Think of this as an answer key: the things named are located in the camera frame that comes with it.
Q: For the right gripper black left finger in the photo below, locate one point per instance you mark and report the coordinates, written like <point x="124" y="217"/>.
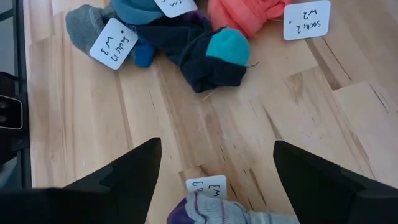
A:
<point x="124" y="199"/>

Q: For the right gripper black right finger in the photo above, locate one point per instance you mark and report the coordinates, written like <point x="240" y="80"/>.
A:
<point x="326" y="199"/>

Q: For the white tag of striped sock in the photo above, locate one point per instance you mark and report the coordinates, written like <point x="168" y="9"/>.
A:
<point x="206" y="186"/>

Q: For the grey purple striped sock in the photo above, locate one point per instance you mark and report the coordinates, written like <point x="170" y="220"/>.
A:
<point x="211" y="211"/>

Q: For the white tag socks 11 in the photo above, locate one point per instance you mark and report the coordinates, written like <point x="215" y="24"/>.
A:
<point x="113" y="43"/>

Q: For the dark navy multicolour sock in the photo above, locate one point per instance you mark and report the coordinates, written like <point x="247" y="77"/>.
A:
<point x="202" y="59"/>

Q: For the grey sock with blue toe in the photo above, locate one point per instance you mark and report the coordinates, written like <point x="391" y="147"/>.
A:
<point x="82" y="28"/>

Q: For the white tag socks 2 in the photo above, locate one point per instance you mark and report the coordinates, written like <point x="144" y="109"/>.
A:
<point x="306" y="20"/>

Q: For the white tag socks 5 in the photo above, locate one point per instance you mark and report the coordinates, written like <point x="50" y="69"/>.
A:
<point x="175" y="7"/>

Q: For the coral orange sock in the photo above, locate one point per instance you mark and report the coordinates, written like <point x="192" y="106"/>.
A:
<point x="242" y="15"/>

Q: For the black camera box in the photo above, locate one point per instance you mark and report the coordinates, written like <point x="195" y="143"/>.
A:
<point x="11" y="112"/>

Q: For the black metal table frame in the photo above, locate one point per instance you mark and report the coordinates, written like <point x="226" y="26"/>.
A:
<point x="22" y="93"/>

